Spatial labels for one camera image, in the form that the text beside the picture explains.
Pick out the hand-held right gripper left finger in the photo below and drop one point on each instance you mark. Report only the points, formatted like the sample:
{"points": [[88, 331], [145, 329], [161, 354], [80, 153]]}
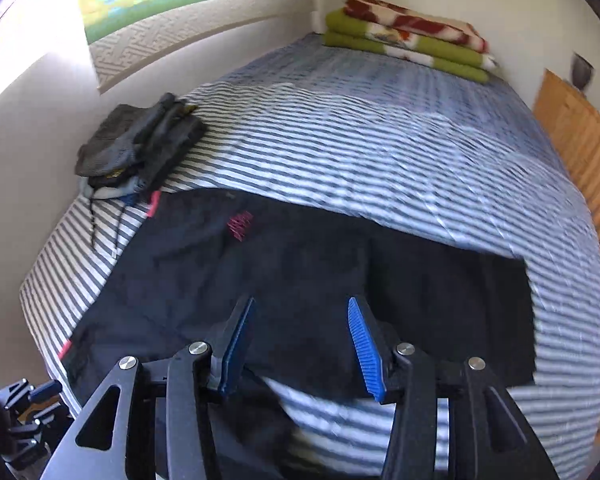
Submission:
{"points": [[240, 345]]}

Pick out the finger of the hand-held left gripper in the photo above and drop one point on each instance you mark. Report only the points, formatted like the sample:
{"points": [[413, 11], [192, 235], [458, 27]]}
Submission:
{"points": [[35, 392], [27, 442]]}

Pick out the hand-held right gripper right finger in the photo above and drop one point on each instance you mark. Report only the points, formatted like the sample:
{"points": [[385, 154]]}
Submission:
{"points": [[362, 345]]}

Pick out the dark navy pants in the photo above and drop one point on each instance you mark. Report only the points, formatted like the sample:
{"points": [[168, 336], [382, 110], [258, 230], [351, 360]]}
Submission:
{"points": [[280, 270]]}

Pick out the blue white striped bed cover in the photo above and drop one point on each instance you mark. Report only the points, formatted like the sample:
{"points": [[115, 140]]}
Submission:
{"points": [[380, 160]]}

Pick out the stack of folded dark clothes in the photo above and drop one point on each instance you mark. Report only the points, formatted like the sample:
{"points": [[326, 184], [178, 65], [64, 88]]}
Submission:
{"points": [[140, 140]]}

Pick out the green floral folded blanket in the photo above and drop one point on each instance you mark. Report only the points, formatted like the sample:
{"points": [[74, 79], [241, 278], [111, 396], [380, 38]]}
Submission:
{"points": [[410, 47]]}

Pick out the wooden slatted panel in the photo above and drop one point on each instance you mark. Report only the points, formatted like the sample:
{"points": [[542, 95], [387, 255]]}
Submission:
{"points": [[580, 135]]}

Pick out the dark cup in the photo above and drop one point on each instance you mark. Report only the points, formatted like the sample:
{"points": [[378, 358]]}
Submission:
{"points": [[582, 67]]}

